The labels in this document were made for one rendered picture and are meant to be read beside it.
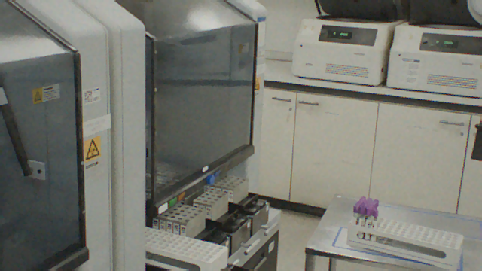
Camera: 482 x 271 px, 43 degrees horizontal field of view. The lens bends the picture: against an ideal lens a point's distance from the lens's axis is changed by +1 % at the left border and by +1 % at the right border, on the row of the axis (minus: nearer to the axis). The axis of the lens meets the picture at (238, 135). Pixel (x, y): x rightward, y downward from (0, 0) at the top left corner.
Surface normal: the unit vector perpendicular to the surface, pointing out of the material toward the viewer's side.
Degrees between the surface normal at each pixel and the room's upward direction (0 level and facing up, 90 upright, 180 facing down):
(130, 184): 90
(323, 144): 90
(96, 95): 90
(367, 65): 90
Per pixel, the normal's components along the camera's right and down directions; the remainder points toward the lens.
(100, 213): 0.91, 0.15
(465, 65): -0.42, 0.23
